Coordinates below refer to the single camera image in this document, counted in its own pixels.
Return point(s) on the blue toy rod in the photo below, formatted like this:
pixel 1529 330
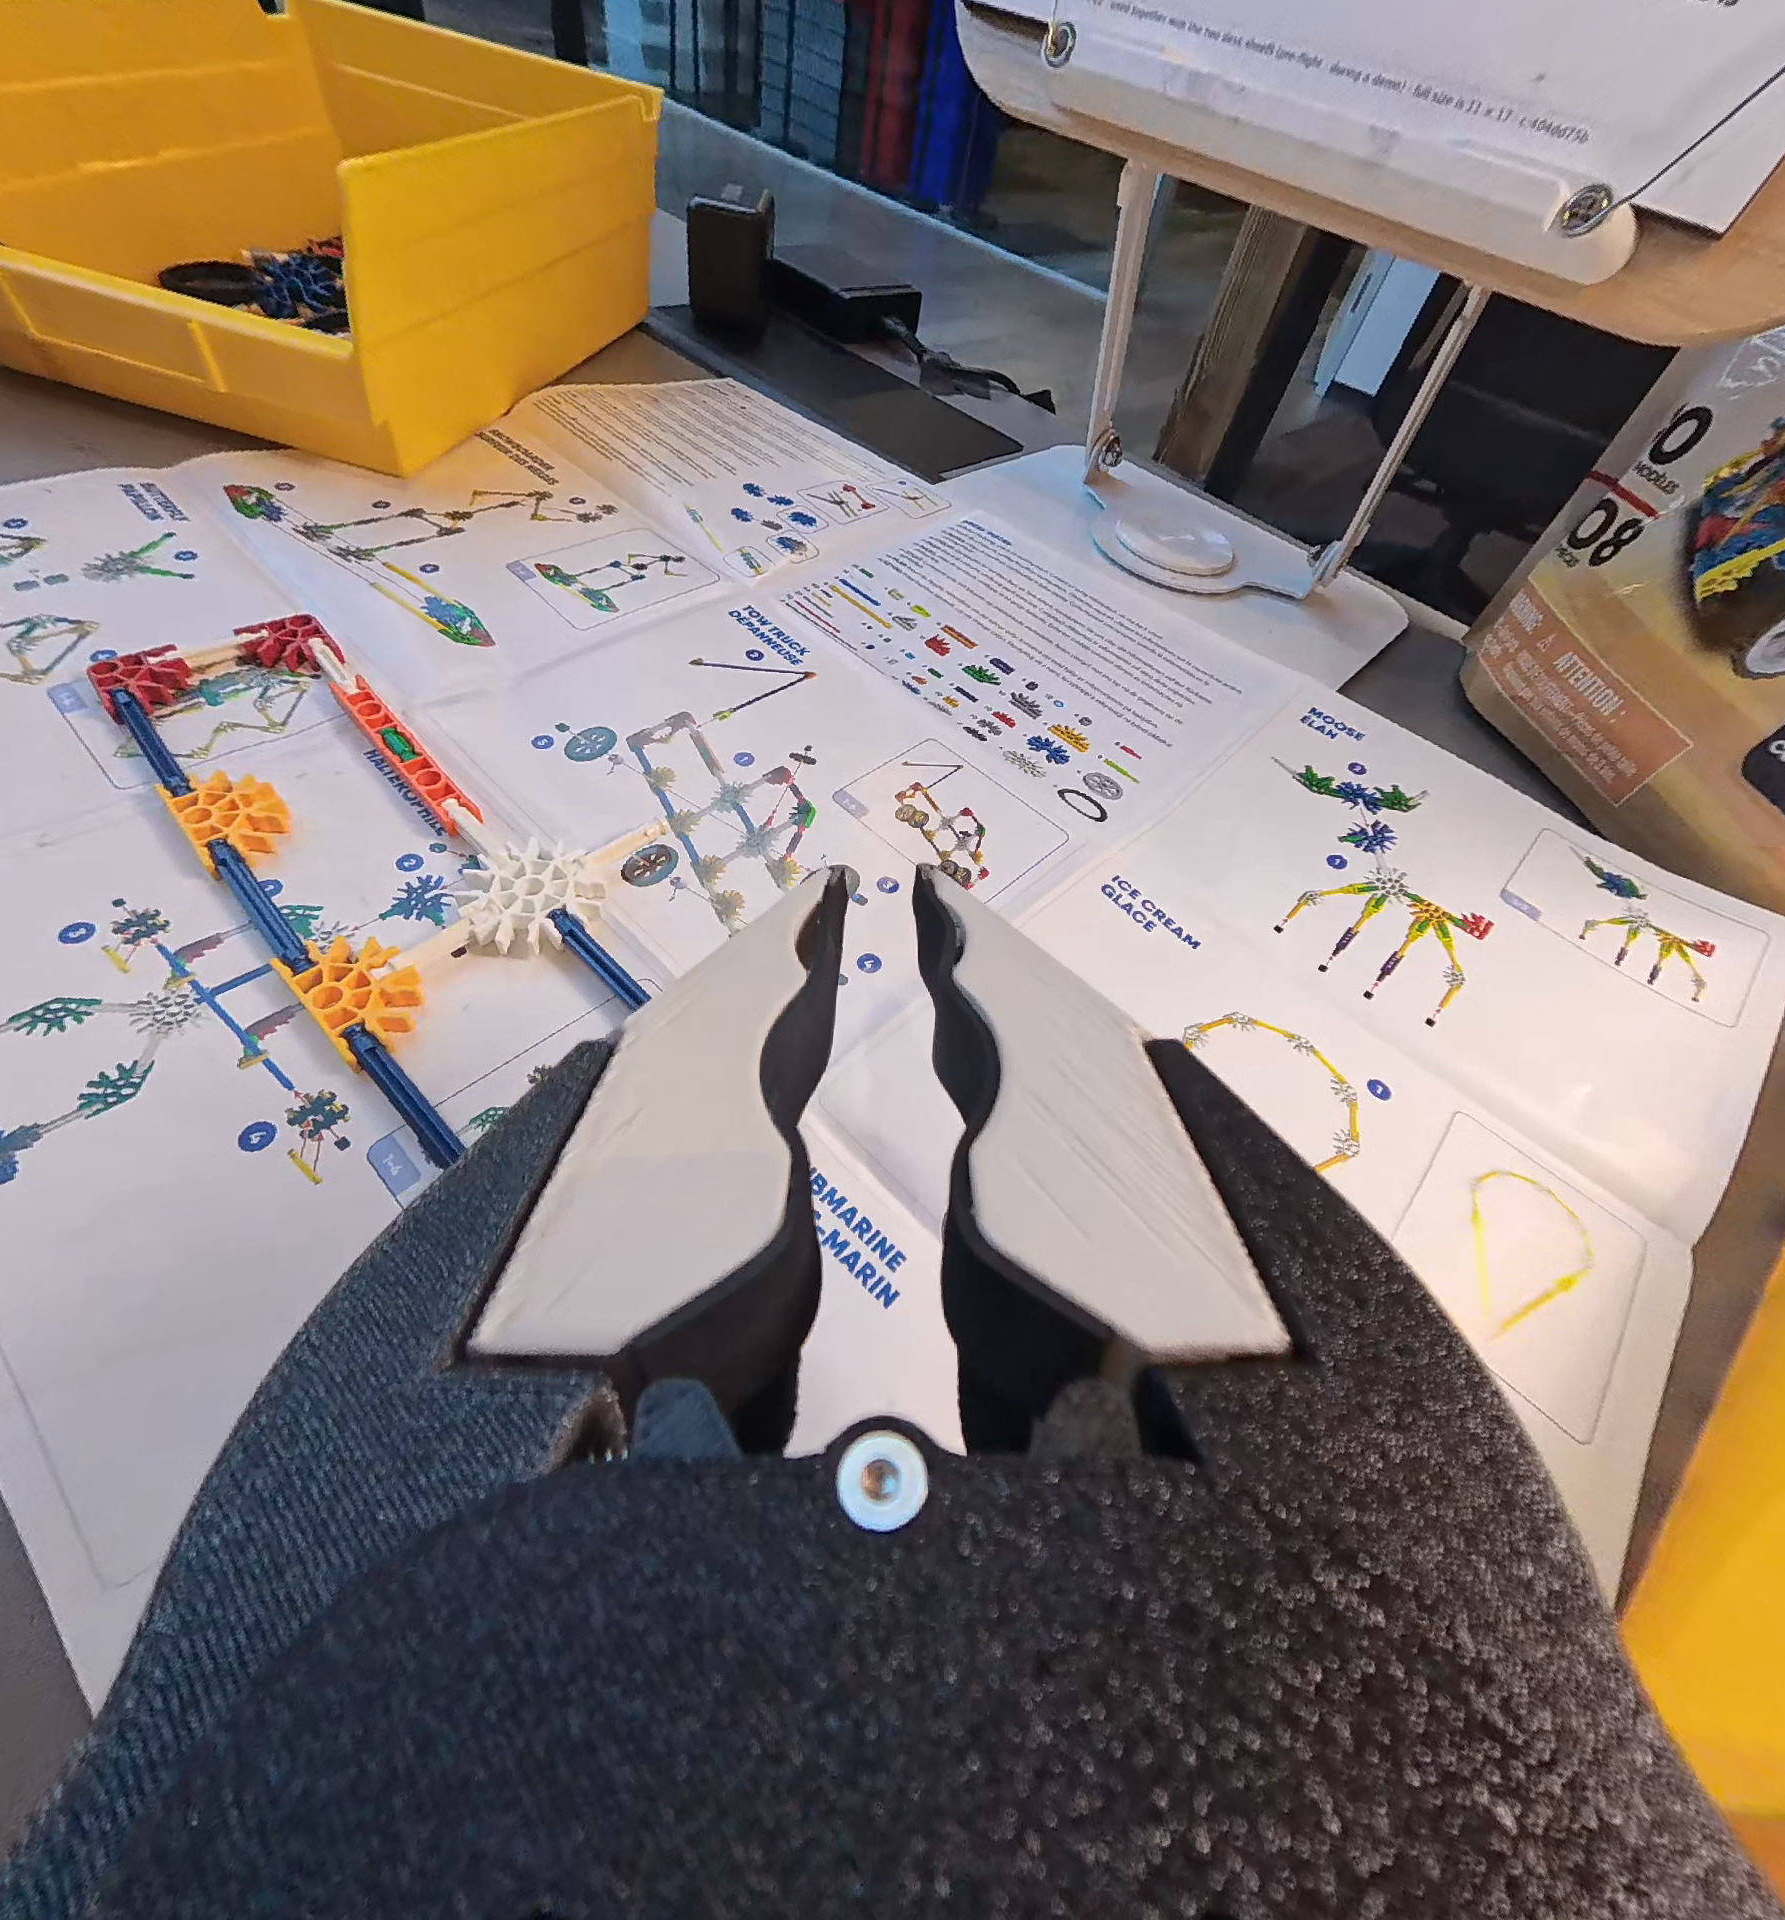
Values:
pixel 406 1102
pixel 151 748
pixel 598 960
pixel 261 907

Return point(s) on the white toy rod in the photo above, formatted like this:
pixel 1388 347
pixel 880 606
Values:
pixel 465 830
pixel 330 672
pixel 435 947
pixel 213 657
pixel 630 844

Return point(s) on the cardboard toy box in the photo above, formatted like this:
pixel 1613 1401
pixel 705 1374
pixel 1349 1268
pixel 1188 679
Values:
pixel 1626 676

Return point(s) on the black power adapter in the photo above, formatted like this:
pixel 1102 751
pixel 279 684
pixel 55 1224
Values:
pixel 831 302

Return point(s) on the white snowflake connector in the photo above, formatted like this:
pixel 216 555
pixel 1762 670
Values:
pixel 529 897

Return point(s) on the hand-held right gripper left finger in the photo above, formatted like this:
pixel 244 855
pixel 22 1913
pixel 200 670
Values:
pixel 653 1202

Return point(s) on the green toy clip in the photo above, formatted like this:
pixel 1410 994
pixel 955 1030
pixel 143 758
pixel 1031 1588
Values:
pixel 397 743

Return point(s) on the white instruction sheet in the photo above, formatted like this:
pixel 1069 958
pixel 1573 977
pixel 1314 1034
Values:
pixel 1281 1052

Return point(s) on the wooden post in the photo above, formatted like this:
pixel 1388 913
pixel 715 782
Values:
pixel 1236 347

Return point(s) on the black flat pad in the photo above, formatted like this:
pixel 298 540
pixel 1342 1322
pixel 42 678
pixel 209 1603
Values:
pixel 831 397

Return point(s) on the white document stand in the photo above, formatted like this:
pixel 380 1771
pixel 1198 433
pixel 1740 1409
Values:
pixel 1177 547

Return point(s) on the orange toy bar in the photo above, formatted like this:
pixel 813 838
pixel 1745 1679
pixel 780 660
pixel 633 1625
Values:
pixel 435 788

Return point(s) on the printed paper page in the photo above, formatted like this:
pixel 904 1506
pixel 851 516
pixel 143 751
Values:
pixel 1358 60

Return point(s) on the red toy connector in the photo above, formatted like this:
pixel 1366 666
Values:
pixel 284 647
pixel 134 684

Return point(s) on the pile of toy pieces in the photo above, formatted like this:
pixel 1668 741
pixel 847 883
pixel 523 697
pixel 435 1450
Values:
pixel 261 278

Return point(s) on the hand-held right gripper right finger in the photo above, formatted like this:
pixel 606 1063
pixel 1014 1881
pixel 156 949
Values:
pixel 1117 1202

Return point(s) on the small black box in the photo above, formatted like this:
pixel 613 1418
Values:
pixel 726 265

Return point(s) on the yellow plastic bin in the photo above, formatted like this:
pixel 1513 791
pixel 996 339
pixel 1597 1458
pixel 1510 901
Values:
pixel 1762 1502
pixel 456 270

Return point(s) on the yellow toy connector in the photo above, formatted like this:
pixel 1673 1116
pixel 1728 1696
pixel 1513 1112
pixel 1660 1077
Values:
pixel 224 820
pixel 355 994

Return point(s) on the row of coloured folders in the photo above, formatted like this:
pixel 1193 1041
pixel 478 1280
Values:
pixel 831 75

